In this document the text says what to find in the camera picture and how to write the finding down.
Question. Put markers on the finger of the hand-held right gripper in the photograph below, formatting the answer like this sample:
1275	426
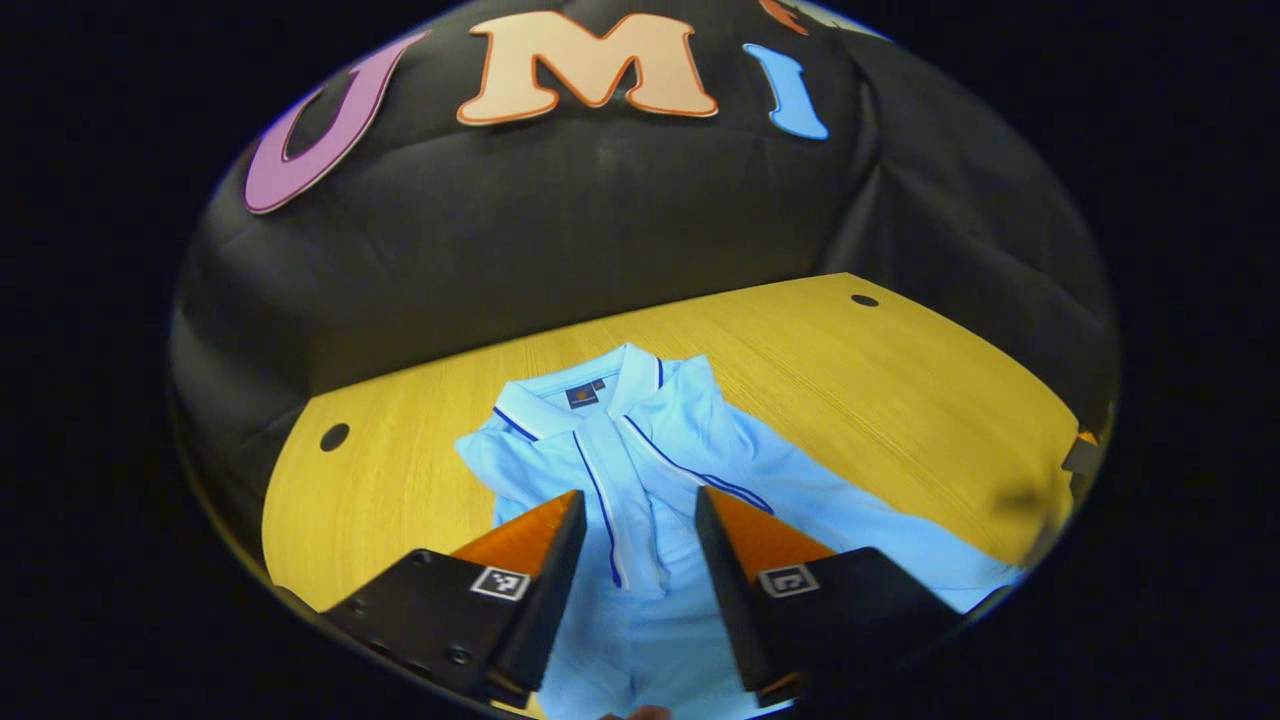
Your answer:
1083	455

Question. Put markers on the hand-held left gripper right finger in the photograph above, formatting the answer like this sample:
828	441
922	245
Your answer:
730	600

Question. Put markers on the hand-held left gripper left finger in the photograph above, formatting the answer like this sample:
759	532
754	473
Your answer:
555	600

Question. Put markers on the light blue T-shirt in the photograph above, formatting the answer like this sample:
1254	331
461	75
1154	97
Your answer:
660	440

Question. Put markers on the black backdrop cloth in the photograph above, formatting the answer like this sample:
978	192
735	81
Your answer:
560	230

